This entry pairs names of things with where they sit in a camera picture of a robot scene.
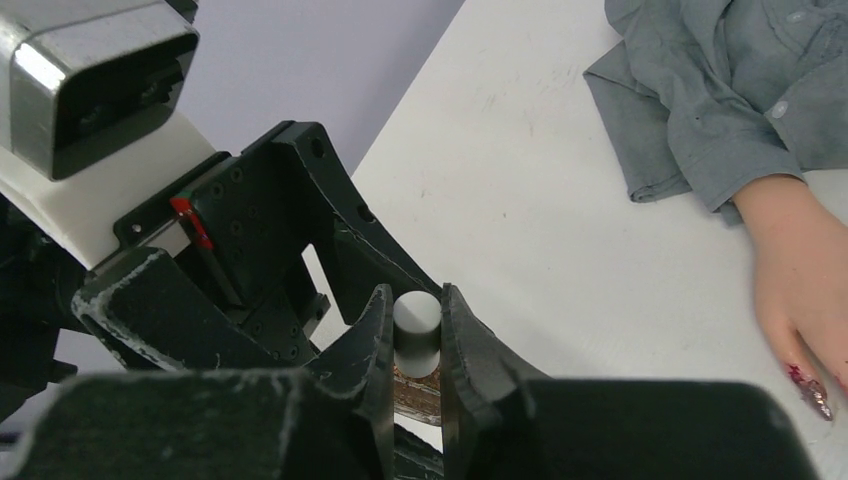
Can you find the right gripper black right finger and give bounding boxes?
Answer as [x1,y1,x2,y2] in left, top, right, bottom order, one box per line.
[440,284,818,479]

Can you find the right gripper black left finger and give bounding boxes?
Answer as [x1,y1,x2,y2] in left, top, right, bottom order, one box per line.
[13,285,394,479]

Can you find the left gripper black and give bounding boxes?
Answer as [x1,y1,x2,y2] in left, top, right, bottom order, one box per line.
[71,121,442,370]

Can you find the glitter nail polish bottle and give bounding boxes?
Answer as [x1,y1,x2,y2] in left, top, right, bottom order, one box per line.
[393,367,442,427]

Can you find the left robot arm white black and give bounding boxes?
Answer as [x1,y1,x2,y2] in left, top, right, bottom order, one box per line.
[1,118,440,415]

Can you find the mannequin hand with painted nails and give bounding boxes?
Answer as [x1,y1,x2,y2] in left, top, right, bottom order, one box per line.
[732,175,847,421]

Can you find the grey shirt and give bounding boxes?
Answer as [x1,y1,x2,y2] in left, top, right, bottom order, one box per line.
[584,1,847,223]

